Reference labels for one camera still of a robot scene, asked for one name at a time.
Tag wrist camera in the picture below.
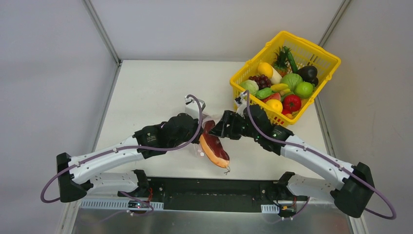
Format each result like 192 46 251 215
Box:
234 91 247 117
184 97 206 119

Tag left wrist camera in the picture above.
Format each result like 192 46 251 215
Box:
184 97 206 119

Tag green toy apple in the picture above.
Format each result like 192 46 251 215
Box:
294 82 314 99

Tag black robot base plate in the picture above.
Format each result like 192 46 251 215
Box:
127 170 307 213

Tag red toy tomato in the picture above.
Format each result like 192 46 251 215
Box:
282 95 302 112

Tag clear zip top bag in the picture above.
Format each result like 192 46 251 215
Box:
194 114 222 157

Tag toy banana bunch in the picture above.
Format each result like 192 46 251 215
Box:
270 83 291 96

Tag yellow toy lemon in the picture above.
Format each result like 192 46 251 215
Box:
266 99 283 113
257 62 274 78

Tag toy watermelon slice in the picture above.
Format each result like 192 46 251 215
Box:
262 93 281 103

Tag toy pineapple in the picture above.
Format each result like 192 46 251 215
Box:
273 46 290 77

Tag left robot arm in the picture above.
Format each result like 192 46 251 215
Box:
56 113 203 203

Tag toy purple grapes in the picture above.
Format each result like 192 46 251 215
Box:
249 75 272 90

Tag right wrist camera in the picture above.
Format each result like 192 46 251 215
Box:
234 91 247 117

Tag white toy radish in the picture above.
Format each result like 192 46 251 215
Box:
270 68 282 85

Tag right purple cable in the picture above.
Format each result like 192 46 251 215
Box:
242 90 397 220

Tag small green toy vegetable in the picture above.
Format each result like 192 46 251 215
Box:
255 87 273 100

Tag toy steak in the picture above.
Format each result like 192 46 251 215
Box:
202 121 230 170

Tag toy eggplant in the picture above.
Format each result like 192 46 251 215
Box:
297 65 319 86

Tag toy cucumber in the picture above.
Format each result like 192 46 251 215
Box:
283 46 298 74

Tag yellow plastic basket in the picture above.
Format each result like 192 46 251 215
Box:
229 31 341 127

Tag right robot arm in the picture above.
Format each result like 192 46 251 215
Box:
208 105 374 218

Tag pale green toy cabbage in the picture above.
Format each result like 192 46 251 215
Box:
239 79 259 96

